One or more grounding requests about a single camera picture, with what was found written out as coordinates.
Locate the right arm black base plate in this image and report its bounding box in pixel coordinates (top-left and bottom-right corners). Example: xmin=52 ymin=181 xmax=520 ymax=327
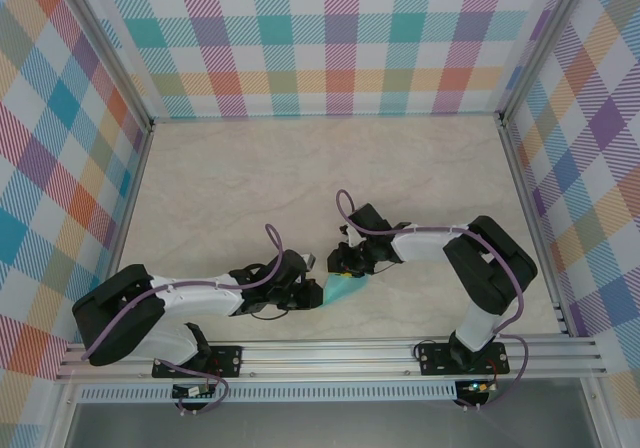
xmin=417 ymin=342 xmax=511 ymax=377

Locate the teal paper sheet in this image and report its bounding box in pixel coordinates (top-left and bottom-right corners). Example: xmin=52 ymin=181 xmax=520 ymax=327
xmin=321 ymin=273 xmax=370 ymax=308

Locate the grey metal panel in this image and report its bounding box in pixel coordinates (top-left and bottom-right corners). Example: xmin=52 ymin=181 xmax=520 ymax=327
xmin=64 ymin=401 xmax=599 ymax=448

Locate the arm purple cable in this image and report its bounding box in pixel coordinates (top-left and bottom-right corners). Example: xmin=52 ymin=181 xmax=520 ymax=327
xmin=79 ymin=223 xmax=286 ymax=417
xmin=335 ymin=189 xmax=531 ymax=412

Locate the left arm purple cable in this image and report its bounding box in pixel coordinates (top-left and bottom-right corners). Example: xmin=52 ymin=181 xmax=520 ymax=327
xmin=79 ymin=223 xmax=286 ymax=417

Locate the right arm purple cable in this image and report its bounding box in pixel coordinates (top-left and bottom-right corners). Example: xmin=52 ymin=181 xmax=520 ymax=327
xmin=335 ymin=189 xmax=531 ymax=412

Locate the perforated cable tray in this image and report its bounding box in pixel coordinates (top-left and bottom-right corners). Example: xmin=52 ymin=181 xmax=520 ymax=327
xmin=77 ymin=385 xmax=459 ymax=404

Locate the aluminium frame post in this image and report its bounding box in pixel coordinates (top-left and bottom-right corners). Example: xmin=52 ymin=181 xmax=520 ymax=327
xmin=49 ymin=0 xmax=156 ymax=132
xmin=497 ymin=0 xmax=599 ymax=124

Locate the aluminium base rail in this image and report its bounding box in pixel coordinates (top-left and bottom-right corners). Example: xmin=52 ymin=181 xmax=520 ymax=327
xmin=53 ymin=334 xmax=610 ymax=383

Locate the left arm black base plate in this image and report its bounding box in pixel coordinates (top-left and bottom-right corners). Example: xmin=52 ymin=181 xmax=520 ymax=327
xmin=151 ymin=345 xmax=245 ymax=380

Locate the aluminium side rail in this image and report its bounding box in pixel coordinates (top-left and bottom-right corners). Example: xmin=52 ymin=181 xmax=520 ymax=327
xmin=499 ymin=120 xmax=575 ymax=337
xmin=102 ymin=120 xmax=156 ymax=282

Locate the aluminium frame leg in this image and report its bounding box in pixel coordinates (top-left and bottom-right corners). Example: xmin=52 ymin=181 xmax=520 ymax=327
xmin=45 ymin=381 xmax=79 ymax=448
xmin=581 ymin=378 xmax=610 ymax=448

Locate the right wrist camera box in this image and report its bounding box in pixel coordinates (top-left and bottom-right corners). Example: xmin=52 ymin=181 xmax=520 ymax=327
xmin=339 ymin=222 xmax=362 ymax=249

